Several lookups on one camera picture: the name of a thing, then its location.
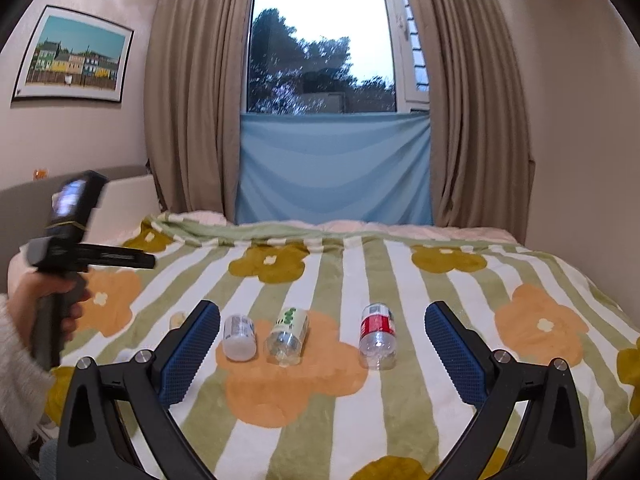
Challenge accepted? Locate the fluffy white sleeve forearm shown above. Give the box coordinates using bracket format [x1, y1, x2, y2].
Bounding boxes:
[0, 294, 54, 454]

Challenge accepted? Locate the blue white label cup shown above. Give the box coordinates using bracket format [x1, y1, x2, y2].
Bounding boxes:
[222, 314, 257, 362]

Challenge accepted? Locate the red label clear cup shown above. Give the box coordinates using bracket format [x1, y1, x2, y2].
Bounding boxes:
[359, 304, 397, 370]

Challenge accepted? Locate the green label clear cup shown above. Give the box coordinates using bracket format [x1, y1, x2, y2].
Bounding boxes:
[265, 307, 309, 367]

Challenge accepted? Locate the left hand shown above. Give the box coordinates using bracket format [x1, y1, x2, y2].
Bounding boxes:
[5, 271, 92, 351]

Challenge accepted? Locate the cream pillow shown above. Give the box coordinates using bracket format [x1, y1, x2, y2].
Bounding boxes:
[85, 176, 160, 245]

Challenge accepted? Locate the grey headboard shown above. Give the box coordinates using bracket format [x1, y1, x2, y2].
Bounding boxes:
[1, 166, 153, 292]

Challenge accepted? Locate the small orange object on headboard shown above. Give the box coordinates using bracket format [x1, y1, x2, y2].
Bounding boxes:
[32, 168, 48, 181]

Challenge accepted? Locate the framed houses picture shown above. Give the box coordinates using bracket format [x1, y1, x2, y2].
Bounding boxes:
[12, 4, 134, 103]

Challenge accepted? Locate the floral striped blanket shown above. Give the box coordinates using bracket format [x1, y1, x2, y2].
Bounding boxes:
[46, 214, 639, 479]

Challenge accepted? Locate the left beige curtain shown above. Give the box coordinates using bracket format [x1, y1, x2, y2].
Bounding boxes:
[144, 0, 250, 219]

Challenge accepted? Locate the beige curtain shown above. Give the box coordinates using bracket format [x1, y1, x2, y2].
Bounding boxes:
[409, 0, 535, 240]
[144, 0, 250, 219]

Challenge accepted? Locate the right beige curtain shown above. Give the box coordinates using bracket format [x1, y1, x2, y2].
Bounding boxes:
[409, 0, 535, 240]

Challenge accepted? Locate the blue window cloth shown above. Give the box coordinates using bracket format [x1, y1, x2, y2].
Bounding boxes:
[235, 113, 434, 226]

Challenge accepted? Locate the window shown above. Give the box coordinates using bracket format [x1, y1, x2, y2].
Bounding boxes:
[245, 0, 430, 115]

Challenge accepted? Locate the action camera on left gripper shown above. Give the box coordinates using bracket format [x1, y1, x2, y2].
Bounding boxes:
[44, 170, 110, 243]

